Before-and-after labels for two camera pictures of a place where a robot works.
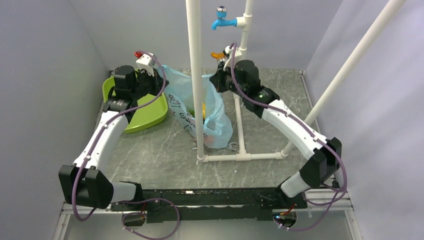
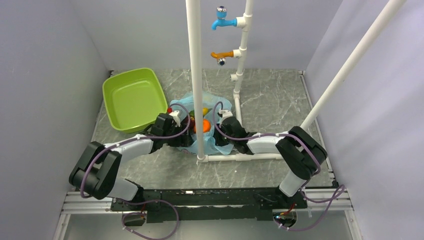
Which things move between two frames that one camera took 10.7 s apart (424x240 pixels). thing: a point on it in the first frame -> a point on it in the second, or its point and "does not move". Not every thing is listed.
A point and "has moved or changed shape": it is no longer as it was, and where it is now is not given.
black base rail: x=175 y=205 does not move
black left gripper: x=157 y=80 -> x=185 y=141
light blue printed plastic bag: x=217 y=125 has moved or changed shape
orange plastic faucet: x=217 y=55 does not move
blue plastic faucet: x=221 y=13 does not move
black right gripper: x=217 y=79 -> x=218 y=140
